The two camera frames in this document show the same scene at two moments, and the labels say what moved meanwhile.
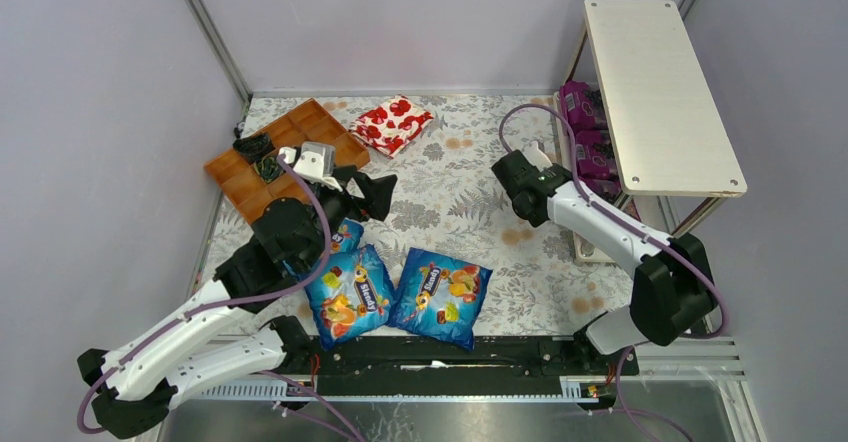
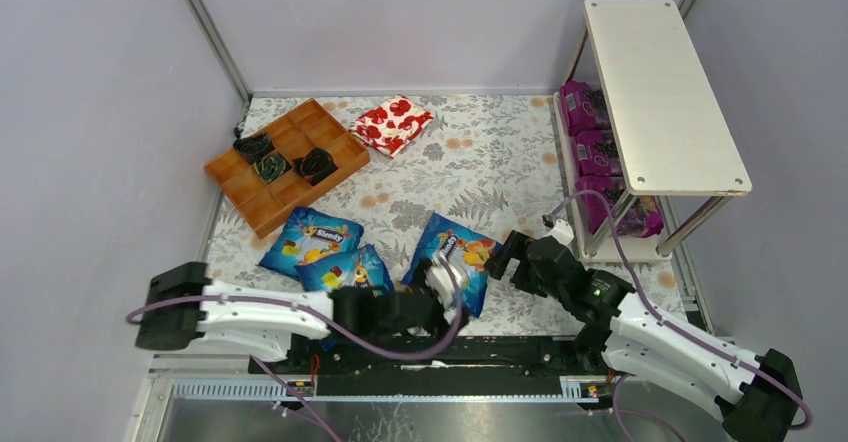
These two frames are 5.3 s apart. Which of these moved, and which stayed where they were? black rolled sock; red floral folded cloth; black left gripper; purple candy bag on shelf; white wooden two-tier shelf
Moved: black left gripper
Stayed: purple candy bag on shelf; black rolled sock; red floral folded cloth; white wooden two-tier shelf
